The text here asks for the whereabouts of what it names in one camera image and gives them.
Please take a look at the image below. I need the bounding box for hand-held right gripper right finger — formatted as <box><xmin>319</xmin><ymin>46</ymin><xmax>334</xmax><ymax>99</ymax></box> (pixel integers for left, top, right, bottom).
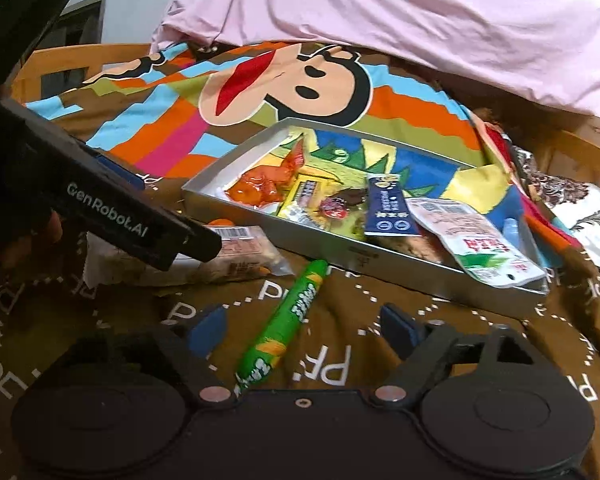
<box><xmin>370</xmin><ymin>302</ymin><xmax>537</xmax><ymax>407</ymax></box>

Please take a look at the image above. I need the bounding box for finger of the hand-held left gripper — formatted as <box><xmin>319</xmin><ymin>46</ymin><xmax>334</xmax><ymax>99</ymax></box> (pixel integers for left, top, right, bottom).
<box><xmin>86</xmin><ymin>152</ymin><xmax>146</xmax><ymax>192</ymax></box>
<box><xmin>172</xmin><ymin>216</ymin><xmax>224</xmax><ymax>262</ymax></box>

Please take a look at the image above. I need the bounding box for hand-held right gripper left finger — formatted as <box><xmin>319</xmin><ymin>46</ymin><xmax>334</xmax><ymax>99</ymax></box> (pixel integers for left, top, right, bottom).
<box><xmin>55</xmin><ymin>305</ymin><xmax>236</xmax><ymax>407</ymax></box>

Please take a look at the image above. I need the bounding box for clear packet with barcode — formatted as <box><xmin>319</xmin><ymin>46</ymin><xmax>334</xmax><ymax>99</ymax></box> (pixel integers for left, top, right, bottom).
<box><xmin>87</xmin><ymin>225</ymin><xmax>291</xmax><ymax>287</ymax></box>

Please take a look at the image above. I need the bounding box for metal tin tray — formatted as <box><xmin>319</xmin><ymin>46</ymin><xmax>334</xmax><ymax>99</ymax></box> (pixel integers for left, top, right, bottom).
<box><xmin>181</xmin><ymin>117</ymin><xmax>551</xmax><ymax>318</ymax></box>

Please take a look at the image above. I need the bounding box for orange snack packet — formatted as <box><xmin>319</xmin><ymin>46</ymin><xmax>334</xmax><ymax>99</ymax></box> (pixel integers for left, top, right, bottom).
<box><xmin>222</xmin><ymin>140</ymin><xmax>308</xmax><ymax>209</ymax></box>

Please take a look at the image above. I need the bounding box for green sausage stick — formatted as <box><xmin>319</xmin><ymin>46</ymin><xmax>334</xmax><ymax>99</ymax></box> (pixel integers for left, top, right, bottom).
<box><xmin>234</xmin><ymin>259</ymin><xmax>329</xmax><ymax>397</ymax></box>

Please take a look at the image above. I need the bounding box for dark blue snack packet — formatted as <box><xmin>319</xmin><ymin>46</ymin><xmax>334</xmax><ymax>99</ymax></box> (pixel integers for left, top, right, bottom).
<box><xmin>364</xmin><ymin>174</ymin><xmax>422</xmax><ymax>238</ymax></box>

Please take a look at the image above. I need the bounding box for white and green snack packet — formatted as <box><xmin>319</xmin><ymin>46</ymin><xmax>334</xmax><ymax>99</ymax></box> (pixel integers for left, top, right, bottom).
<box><xmin>409</xmin><ymin>197</ymin><xmax>548</xmax><ymax>288</ymax></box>

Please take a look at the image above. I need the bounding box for person's left hand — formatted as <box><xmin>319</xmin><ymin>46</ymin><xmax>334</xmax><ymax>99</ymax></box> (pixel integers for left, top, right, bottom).
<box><xmin>0</xmin><ymin>209</ymin><xmax>64</xmax><ymax>288</ymax></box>

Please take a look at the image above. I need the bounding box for printed cartoon blanket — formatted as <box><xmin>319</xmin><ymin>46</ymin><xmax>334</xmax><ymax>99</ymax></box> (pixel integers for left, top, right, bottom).
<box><xmin>0</xmin><ymin>42</ymin><xmax>600</xmax><ymax>480</ymax></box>

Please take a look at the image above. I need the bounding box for rice cake packet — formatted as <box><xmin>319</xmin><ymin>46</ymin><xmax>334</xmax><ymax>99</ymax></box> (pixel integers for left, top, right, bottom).
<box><xmin>375</xmin><ymin>232</ymin><xmax>448</xmax><ymax>265</ymax></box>

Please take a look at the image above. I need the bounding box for brown floral cloth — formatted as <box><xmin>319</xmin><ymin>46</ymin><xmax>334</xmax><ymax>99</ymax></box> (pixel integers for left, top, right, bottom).
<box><xmin>512</xmin><ymin>147</ymin><xmax>600</xmax><ymax>278</ymax></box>

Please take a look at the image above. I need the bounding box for pink sheet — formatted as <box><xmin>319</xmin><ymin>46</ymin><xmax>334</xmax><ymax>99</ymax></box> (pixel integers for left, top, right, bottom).
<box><xmin>150</xmin><ymin>0</ymin><xmax>600</xmax><ymax>123</ymax></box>

